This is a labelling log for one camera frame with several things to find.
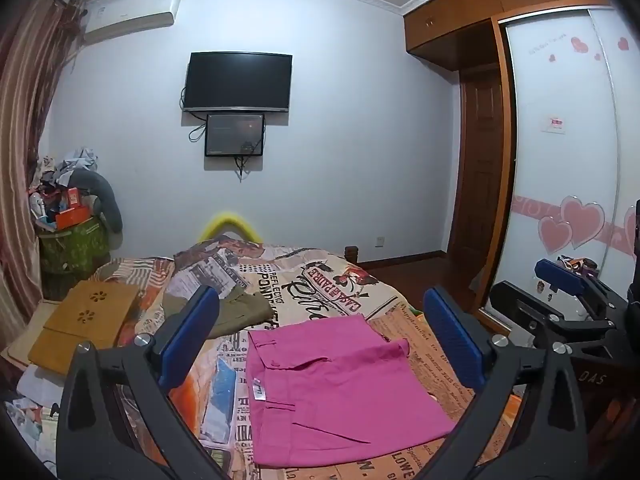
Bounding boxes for scattered papers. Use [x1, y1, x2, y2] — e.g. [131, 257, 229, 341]
[0, 362, 68, 466]

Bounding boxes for tan wooden lap desk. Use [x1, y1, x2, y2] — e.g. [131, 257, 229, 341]
[27, 280, 142, 377]

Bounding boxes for white air conditioner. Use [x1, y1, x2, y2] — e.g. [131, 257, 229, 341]
[82, 0, 181, 44]

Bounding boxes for pink pants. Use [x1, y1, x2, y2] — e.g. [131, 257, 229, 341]
[246, 313, 457, 469]

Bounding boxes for orange box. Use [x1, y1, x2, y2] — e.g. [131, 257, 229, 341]
[54, 187, 92, 231]

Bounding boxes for olive green pants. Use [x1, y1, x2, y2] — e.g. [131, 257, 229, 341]
[161, 290, 273, 340]

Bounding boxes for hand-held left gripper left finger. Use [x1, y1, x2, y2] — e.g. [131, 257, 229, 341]
[56, 285, 236, 480]

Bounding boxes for small black wall monitor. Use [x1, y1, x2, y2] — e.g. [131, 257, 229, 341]
[204, 112, 266, 158]

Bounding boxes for newspaper print blanket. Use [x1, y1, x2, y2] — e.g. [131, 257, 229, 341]
[85, 236, 528, 480]

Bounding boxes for green laundry basket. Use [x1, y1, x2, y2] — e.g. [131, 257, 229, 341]
[37, 212, 111, 275]

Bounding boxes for pile of clothes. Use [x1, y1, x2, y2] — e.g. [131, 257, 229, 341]
[29, 147, 100, 211]

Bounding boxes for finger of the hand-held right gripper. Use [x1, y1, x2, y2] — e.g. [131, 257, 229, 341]
[487, 281, 618, 356]
[534, 258, 630, 322]

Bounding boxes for wall mounted black television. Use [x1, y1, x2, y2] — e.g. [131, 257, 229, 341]
[182, 51, 294, 114]

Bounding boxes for wooden wardrobe with heart doors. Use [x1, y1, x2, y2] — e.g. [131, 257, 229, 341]
[403, 0, 640, 323]

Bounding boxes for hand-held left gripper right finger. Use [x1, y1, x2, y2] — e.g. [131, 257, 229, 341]
[422, 286, 588, 480]

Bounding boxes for grey pillow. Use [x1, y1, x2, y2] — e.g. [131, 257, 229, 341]
[67, 168, 124, 233]

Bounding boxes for striped brown curtain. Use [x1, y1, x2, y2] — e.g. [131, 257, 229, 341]
[0, 0, 86, 341]

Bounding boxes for yellow curved foam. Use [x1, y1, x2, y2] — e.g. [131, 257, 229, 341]
[198, 211, 262, 245]

